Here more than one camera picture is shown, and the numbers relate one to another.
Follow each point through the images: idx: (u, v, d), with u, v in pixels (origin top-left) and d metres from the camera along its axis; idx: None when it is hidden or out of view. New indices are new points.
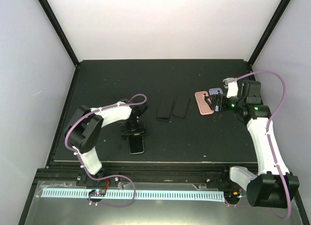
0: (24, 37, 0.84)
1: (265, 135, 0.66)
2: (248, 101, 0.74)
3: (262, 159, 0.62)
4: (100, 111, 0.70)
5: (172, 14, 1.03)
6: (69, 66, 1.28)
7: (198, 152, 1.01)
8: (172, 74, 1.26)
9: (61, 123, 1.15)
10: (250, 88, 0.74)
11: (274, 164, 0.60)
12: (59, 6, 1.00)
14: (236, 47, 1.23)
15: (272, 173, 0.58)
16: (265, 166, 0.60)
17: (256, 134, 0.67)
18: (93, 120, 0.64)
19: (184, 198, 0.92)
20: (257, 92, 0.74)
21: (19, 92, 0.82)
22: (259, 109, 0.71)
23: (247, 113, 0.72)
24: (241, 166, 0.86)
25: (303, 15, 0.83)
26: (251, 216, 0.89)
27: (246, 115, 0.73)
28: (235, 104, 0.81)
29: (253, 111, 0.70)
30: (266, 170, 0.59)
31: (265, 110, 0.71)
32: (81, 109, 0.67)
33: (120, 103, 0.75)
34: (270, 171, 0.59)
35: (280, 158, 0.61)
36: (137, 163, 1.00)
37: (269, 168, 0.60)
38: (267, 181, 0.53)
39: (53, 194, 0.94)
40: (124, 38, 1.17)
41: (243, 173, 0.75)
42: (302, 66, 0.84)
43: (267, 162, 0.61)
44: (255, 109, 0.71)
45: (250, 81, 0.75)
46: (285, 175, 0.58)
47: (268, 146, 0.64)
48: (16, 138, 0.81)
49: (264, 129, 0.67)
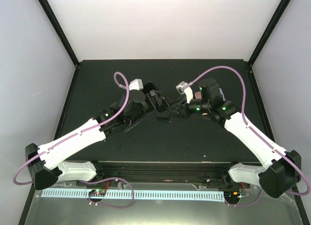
0: (24, 37, 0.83)
1: (248, 128, 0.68)
2: (213, 102, 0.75)
3: (260, 152, 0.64)
4: (47, 152, 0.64)
5: (173, 14, 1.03)
6: (69, 65, 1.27)
7: (198, 152, 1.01)
8: (172, 74, 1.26)
9: (61, 123, 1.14)
10: (211, 90, 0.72)
11: (272, 150, 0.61)
12: (59, 6, 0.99)
14: (236, 47, 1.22)
15: (277, 160, 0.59)
16: (267, 157, 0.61)
17: (239, 132, 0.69)
18: (34, 168, 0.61)
19: (184, 198, 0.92)
20: (217, 91, 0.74)
21: (19, 92, 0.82)
22: (227, 107, 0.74)
23: (219, 116, 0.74)
24: (239, 164, 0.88)
25: (303, 16, 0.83)
26: (251, 216, 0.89)
27: (219, 118, 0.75)
28: (200, 107, 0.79)
29: (225, 112, 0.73)
30: (269, 160, 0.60)
31: (231, 105, 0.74)
32: (28, 151, 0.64)
33: (80, 129, 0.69)
34: (274, 159, 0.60)
35: (271, 141, 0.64)
36: (137, 163, 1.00)
37: (271, 157, 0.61)
38: (278, 170, 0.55)
39: (53, 194, 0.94)
40: (124, 38, 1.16)
41: (245, 170, 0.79)
42: (302, 65, 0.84)
43: (265, 151, 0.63)
44: (223, 109, 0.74)
45: (209, 84, 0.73)
46: (286, 155, 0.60)
47: (256, 136, 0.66)
48: (16, 138, 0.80)
49: (243, 124, 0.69)
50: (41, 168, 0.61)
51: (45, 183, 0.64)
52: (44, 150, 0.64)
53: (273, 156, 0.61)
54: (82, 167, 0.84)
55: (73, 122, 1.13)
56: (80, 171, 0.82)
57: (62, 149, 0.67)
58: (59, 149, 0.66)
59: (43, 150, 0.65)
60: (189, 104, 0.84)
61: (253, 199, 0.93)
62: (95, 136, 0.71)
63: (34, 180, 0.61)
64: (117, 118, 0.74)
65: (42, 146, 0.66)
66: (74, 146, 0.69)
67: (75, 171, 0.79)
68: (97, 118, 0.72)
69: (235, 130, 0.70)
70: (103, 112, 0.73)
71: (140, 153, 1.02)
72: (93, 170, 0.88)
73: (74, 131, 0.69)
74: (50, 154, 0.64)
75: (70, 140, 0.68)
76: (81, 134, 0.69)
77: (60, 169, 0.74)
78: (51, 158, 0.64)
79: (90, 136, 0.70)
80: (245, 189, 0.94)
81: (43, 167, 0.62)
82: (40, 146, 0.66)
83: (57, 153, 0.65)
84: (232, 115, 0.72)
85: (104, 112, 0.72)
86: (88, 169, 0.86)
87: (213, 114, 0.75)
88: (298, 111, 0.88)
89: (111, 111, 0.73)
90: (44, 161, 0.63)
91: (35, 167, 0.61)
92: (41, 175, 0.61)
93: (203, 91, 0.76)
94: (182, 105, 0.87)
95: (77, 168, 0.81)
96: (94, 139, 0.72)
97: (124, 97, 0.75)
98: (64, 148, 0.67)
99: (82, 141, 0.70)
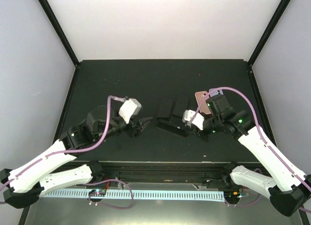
0: (24, 36, 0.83)
1: (266, 147, 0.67)
2: (224, 116, 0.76)
3: (279, 175, 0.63)
4: (15, 178, 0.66)
5: (173, 14, 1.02)
6: (69, 65, 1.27)
7: (198, 152, 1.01)
8: (172, 74, 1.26)
9: (61, 123, 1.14)
10: (218, 103, 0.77)
11: (292, 175, 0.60)
12: (59, 6, 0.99)
14: (236, 47, 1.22)
15: (296, 185, 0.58)
16: (286, 181, 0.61)
17: (256, 150, 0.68)
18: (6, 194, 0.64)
19: (184, 198, 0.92)
20: (224, 104, 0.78)
21: (20, 92, 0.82)
22: (243, 120, 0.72)
23: (234, 129, 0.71)
24: (243, 168, 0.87)
25: (303, 16, 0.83)
26: (251, 216, 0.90)
27: (234, 131, 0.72)
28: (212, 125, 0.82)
29: (239, 124, 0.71)
30: (289, 184, 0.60)
31: (244, 116, 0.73)
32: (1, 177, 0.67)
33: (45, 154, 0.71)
34: (293, 184, 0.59)
35: (290, 164, 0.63)
36: (137, 163, 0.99)
37: (290, 181, 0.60)
38: (298, 196, 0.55)
39: (53, 194, 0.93)
40: (124, 38, 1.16)
41: (251, 178, 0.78)
42: (302, 66, 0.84)
43: (284, 175, 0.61)
44: (240, 122, 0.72)
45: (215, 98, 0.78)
46: (305, 180, 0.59)
47: (275, 158, 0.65)
48: (16, 138, 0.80)
49: (261, 142, 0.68)
50: (8, 195, 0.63)
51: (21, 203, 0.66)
52: (12, 177, 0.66)
53: (293, 181, 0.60)
54: (74, 174, 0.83)
55: (73, 122, 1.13)
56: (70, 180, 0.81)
57: (30, 174, 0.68)
58: (27, 175, 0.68)
59: (11, 177, 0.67)
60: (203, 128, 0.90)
61: (252, 199, 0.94)
62: (63, 158, 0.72)
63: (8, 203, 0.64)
64: (84, 137, 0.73)
65: (12, 171, 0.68)
66: (40, 171, 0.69)
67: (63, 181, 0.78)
68: (64, 138, 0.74)
69: (252, 148, 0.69)
70: (71, 132, 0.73)
71: (140, 153, 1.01)
72: (86, 174, 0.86)
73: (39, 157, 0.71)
74: (18, 181, 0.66)
75: (38, 165, 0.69)
76: (47, 159, 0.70)
77: (42, 185, 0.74)
78: (20, 183, 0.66)
79: (57, 159, 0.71)
80: (245, 189, 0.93)
81: (11, 194, 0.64)
82: (10, 172, 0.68)
83: (25, 179, 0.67)
84: (249, 130, 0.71)
85: (71, 132, 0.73)
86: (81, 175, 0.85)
87: (227, 126, 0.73)
88: (297, 112, 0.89)
89: (79, 129, 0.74)
90: (13, 187, 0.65)
91: (7, 194, 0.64)
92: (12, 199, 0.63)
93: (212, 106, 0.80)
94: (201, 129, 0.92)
95: (65, 178, 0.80)
96: (62, 161, 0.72)
97: (90, 115, 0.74)
98: (32, 173, 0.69)
99: (50, 165, 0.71)
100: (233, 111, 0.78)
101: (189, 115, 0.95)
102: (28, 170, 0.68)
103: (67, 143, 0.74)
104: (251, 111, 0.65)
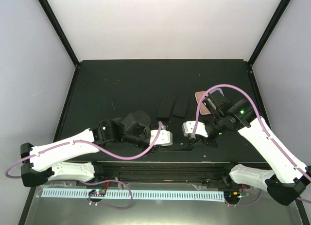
0: (25, 36, 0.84)
1: (268, 139, 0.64)
2: (222, 110, 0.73)
3: (281, 168, 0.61)
4: (37, 155, 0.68)
5: (173, 14, 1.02)
6: (69, 65, 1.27)
7: (198, 152, 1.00)
8: (172, 74, 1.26)
9: (61, 123, 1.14)
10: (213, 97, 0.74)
11: (295, 168, 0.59)
12: (59, 5, 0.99)
14: (236, 47, 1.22)
15: (298, 179, 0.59)
16: (288, 174, 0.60)
17: (258, 143, 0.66)
18: (24, 167, 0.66)
19: (184, 198, 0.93)
20: (220, 97, 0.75)
21: (20, 92, 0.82)
22: (244, 110, 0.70)
23: (235, 119, 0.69)
24: (241, 166, 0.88)
25: (303, 16, 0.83)
26: (251, 216, 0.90)
27: (235, 122, 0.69)
28: (216, 127, 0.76)
29: (239, 114, 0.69)
30: (291, 178, 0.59)
31: (243, 105, 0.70)
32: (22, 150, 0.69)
33: (73, 140, 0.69)
34: (295, 177, 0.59)
35: (292, 155, 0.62)
36: (137, 163, 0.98)
37: (293, 174, 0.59)
38: (300, 190, 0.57)
39: (53, 194, 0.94)
40: (124, 37, 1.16)
41: (248, 174, 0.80)
42: (302, 67, 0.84)
43: (286, 168, 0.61)
44: (241, 112, 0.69)
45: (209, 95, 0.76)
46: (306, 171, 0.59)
47: (277, 150, 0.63)
48: (16, 138, 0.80)
49: (264, 134, 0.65)
50: (26, 171, 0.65)
51: (31, 182, 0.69)
52: (35, 153, 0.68)
53: (295, 174, 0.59)
54: (79, 170, 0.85)
55: (73, 122, 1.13)
56: (77, 172, 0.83)
57: (52, 155, 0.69)
58: (49, 154, 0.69)
59: (34, 152, 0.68)
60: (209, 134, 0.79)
61: (252, 199, 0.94)
62: (87, 150, 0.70)
63: (23, 178, 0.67)
64: (114, 134, 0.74)
65: (35, 147, 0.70)
66: (62, 154, 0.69)
67: (70, 172, 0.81)
68: (95, 129, 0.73)
69: (254, 140, 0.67)
70: (101, 125, 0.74)
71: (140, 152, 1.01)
72: (90, 173, 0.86)
73: (67, 140, 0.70)
74: (40, 158, 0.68)
75: (62, 147, 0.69)
76: (74, 144, 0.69)
77: (54, 170, 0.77)
78: (40, 162, 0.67)
79: (82, 148, 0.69)
80: (246, 189, 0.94)
81: (29, 170, 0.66)
82: (33, 147, 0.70)
83: (46, 158, 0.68)
84: (251, 122, 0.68)
85: (102, 125, 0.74)
86: (86, 171, 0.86)
87: (228, 118, 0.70)
88: (297, 112, 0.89)
89: (110, 124, 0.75)
90: (32, 164, 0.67)
91: (24, 169, 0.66)
92: (27, 176, 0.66)
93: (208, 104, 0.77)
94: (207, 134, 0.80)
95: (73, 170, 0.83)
96: (86, 151, 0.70)
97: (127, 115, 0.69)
98: (53, 155, 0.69)
99: (72, 152, 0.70)
100: (231, 103, 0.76)
101: (190, 128, 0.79)
102: (51, 150, 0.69)
103: (95, 136, 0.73)
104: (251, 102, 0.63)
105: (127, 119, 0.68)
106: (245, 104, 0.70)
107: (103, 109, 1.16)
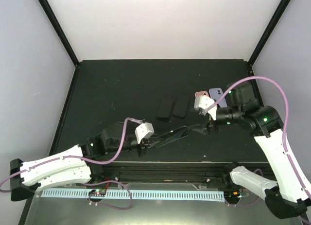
0: (25, 36, 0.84)
1: (284, 155, 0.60)
2: (245, 108, 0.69)
3: (287, 185, 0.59)
4: (27, 171, 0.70)
5: (173, 14, 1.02)
6: (69, 65, 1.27)
7: (198, 152, 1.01)
8: (172, 74, 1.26)
9: (61, 123, 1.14)
10: (242, 93, 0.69)
11: (302, 188, 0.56)
12: (58, 5, 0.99)
14: (236, 47, 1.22)
15: (302, 200, 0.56)
16: (293, 193, 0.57)
17: (272, 154, 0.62)
18: (13, 183, 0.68)
19: (184, 198, 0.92)
20: (249, 94, 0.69)
21: (20, 92, 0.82)
22: (268, 118, 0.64)
23: (256, 125, 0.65)
24: (243, 168, 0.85)
25: (303, 15, 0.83)
26: (251, 216, 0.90)
27: (254, 127, 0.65)
28: (229, 116, 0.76)
29: (263, 122, 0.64)
30: (295, 198, 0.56)
31: (270, 113, 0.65)
32: (11, 165, 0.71)
33: (63, 156, 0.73)
34: (300, 198, 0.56)
35: (302, 176, 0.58)
36: (137, 162, 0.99)
37: (298, 195, 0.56)
38: (300, 209, 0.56)
39: (53, 194, 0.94)
40: (123, 37, 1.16)
41: (249, 178, 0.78)
42: (302, 67, 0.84)
43: (293, 187, 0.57)
44: (265, 120, 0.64)
45: (239, 86, 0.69)
46: None
47: (290, 166, 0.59)
48: (16, 138, 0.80)
49: (281, 148, 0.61)
50: (17, 185, 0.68)
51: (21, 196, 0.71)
52: (25, 168, 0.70)
53: (301, 195, 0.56)
54: (72, 174, 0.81)
55: (73, 122, 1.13)
56: (68, 178, 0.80)
57: (43, 170, 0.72)
58: (39, 169, 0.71)
59: (24, 168, 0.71)
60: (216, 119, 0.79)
61: (252, 199, 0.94)
62: (77, 163, 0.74)
63: (12, 193, 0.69)
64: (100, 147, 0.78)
65: (25, 163, 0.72)
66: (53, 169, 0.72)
67: (61, 179, 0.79)
68: (82, 146, 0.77)
69: (267, 150, 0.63)
70: (87, 143, 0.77)
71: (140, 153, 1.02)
72: (86, 175, 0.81)
73: (57, 156, 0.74)
74: (30, 173, 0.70)
75: (52, 163, 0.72)
76: (63, 159, 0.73)
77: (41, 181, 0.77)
78: (31, 176, 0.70)
79: (71, 164, 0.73)
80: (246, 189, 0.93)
81: (20, 184, 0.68)
82: (23, 163, 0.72)
83: (36, 173, 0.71)
84: (271, 133, 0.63)
85: (89, 142, 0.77)
86: (80, 174, 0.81)
87: (248, 122, 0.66)
88: (297, 112, 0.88)
89: (95, 139, 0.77)
90: (23, 179, 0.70)
91: (13, 184, 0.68)
92: (17, 191, 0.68)
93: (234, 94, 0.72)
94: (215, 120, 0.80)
95: (64, 177, 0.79)
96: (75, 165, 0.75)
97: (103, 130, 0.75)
98: (44, 170, 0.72)
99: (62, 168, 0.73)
100: (257, 103, 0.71)
101: (204, 103, 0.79)
102: (41, 166, 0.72)
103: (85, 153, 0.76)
104: (285, 116, 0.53)
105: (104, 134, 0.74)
106: (273, 113, 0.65)
107: (102, 109, 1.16)
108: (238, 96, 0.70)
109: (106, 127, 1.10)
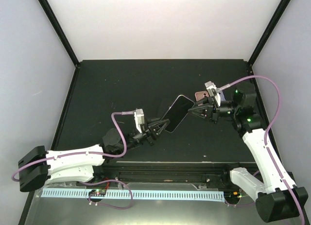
0: (25, 36, 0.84)
1: (264, 148, 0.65)
2: (241, 110, 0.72)
3: (267, 175, 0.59)
4: (55, 158, 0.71)
5: (173, 14, 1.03)
6: (69, 65, 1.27)
7: (198, 152, 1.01)
8: (172, 74, 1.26)
9: (61, 123, 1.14)
10: (245, 100, 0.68)
11: (281, 179, 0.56)
12: (59, 6, 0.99)
14: (236, 47, 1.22)
15: (281, 189, 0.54)
16: (272, 183, 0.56)
17: (255, 148, 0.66)
18: (36, 170, 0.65)
19: (185, 198, 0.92)
20: (252, 101, 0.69)
21: (20, 93, 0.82)
22: (252, 121, 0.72)
23: (241, 126, 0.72)
24: (244, 170, 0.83)
25: (302, 15, 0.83)
26: (250, 216, 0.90)
27: (240, 127, 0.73)
28: (229, 110, 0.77)
29: (248, 125, 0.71)
30: (273, 187, 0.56)
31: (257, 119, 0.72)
32: (36, 151, 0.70)
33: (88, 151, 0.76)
34: (278, 187, 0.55)
35: (283, 170, 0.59)
36: (137, 162, 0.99)
37: (276, 184, 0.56)
38: (278, 199, 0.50)
39: (53, 194, 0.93)
40: (124, 38, 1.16)
41: (246, 180, 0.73)
42: (302, 67, 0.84)
43: (272, 177, 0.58)
44: (249, 120, 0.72)
45: (246, 92, 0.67)
46: (293, 188, 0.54)
47: (269, 159, 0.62)
48: (16, 137, 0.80)
49: (262, 142, 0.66)
50: (42, 170, 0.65)
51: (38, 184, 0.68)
52: (54, 156, 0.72)
53: (280, 185, 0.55)
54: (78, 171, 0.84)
55: (73, 122, 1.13)
56: (74, 174, 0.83)
57: (67, 161, 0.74)
58: (64, 160, 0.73)
59: (51, 155, 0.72)
60: (220, 108, 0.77)
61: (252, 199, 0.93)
62: (98, 160, 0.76)
63: (31, 180, 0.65)
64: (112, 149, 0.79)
65: (50, 151, 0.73)
66: (77, 161, 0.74)
67: (67, 174, 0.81)
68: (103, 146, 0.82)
69: (250, 144, 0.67)
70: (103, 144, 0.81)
71: (140, 153, 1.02)
72: (89, 173, 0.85)
73: (82, 150, 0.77)
74: (56, 161, 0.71)
75: (77, 156, 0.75)
76: (87, 154, 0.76)
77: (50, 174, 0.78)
78: (56, 164, 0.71)
79: (94, 160, 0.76)
80: None
81: (44, 171, 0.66)
82: (49, 151, 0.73)
83: (62, 162, 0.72)
84: (253, 129, 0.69)
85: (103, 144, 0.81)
86: (84, 172, 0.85)
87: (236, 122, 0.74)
88: (296, 111, 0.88)
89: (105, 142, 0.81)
90: (49, 165, 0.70)
91: (33, 172, 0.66)
92: (40, 178, 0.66)
93: (238, 94, 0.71)
94: (214, 111, 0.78)
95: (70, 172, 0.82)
96: (96, 162, 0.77)
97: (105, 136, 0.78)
98: (68, 161, 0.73)
99: (85, 162, 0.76)
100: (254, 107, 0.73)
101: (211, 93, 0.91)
102: (67, 156, 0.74)
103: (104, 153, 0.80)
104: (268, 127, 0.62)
105: (108, 138, 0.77)
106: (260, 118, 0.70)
107: (102, 109, 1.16)
108: (241, 99, 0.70)
109: (105, 127, 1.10)
